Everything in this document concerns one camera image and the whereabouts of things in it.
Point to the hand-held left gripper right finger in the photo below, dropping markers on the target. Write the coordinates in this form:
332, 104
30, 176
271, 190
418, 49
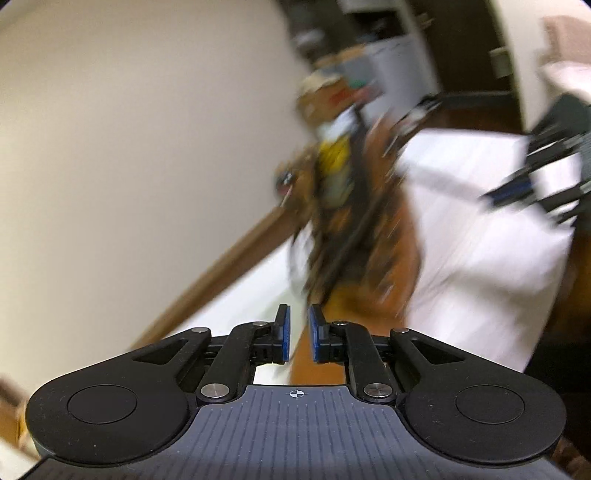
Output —
314, 334

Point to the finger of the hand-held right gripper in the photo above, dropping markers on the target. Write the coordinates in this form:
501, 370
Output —
563, 205
508, 191

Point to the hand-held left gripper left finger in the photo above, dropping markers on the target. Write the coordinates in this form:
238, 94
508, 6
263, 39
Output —
286, 332

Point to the brown leather boot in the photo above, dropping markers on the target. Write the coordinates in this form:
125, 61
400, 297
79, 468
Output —
369, 230

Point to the dark wooden door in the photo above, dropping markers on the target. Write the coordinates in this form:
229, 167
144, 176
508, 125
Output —
466, 41

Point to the white cabinet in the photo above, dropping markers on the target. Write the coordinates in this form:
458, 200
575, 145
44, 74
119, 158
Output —
397, 60

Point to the large cardboard box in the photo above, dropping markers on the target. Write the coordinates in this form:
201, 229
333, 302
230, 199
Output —
323, 99

